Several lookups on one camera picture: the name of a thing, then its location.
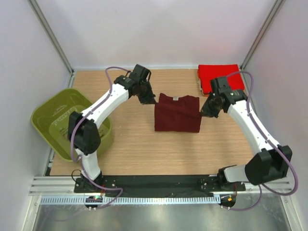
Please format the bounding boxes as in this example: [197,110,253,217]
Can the dark red t shirt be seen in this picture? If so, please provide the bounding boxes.
[154,93,202,133]

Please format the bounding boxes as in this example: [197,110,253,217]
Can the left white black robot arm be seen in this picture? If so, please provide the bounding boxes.
[67,64,156,193]

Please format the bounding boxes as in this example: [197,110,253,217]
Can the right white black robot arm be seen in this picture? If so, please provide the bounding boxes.
[201,77,293,191]

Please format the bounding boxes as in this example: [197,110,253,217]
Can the folded beige t shirt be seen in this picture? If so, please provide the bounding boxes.
[197,72,204,96]

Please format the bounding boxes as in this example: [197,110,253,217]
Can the folded bright red t shirt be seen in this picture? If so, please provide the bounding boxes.
[197,64,245,95]

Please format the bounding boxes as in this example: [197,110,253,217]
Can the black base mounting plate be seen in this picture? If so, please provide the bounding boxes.
[74,173,246,198]

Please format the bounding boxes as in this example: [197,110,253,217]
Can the olive green plastic basket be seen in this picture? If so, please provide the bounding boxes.
[31,88,114,162]

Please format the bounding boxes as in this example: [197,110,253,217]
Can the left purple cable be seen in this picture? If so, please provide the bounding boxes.
[48,66,133,222]

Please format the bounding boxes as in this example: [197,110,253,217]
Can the purple cable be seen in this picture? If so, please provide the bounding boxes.
[223,70,300,212]
[48,66,133,222]

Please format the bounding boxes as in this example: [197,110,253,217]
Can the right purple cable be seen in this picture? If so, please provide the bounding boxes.
[223,70,300,212]

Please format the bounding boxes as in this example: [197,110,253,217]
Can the slotted grey cable duct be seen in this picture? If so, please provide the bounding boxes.
[40,194,220,205]

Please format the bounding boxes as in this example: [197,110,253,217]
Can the right aluminium frame post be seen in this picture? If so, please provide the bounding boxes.
[240,0,285,70]

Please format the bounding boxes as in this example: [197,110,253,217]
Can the aluminium frame post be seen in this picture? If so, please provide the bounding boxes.
[27,0,74,76]
[240,0,285,70]

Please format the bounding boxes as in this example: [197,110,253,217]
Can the left aluminium frame post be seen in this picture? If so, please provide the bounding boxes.
[27,0,74,76]

